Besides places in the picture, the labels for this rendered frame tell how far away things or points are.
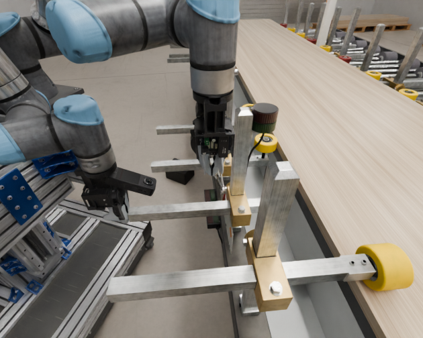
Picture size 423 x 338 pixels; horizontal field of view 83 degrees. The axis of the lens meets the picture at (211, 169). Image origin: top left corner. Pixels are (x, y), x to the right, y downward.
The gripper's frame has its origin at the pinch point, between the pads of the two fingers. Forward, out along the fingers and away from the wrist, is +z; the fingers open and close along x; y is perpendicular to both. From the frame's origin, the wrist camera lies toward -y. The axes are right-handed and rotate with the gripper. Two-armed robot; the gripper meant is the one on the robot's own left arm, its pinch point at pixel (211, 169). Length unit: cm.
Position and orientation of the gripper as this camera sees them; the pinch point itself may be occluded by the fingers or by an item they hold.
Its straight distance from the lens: 56.5
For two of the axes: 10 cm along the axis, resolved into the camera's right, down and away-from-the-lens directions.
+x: 10.0, -0.6, 0.7
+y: 0.9, 6.4, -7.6
